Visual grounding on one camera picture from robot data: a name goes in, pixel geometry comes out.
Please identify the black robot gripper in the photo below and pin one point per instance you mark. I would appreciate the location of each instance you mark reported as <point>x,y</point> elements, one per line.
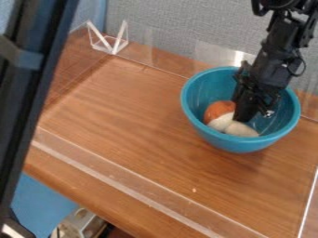
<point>262,79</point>

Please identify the clear acrylic barrier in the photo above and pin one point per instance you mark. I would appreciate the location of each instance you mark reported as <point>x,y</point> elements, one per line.
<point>201,218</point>
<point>185,55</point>

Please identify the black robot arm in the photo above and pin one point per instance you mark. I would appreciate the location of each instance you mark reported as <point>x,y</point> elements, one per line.
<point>177,150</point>

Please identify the clear acrylic back barrier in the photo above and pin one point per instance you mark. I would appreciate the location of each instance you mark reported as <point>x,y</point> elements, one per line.
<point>185,55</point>

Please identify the blue plastic bowl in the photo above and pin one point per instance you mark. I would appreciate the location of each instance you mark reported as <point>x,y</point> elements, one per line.
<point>213,85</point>

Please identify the clear acrylic front barrier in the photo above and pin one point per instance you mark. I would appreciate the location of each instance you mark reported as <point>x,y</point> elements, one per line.
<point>201,218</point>

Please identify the white device under table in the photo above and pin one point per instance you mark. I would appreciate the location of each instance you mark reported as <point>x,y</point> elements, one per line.
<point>82,224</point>

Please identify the clear acrylic corner bracket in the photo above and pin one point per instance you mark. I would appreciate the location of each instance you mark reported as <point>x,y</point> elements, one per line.
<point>108,44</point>

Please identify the white brown-capped toy mushroom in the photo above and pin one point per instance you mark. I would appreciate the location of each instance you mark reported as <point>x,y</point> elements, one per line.
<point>218,117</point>

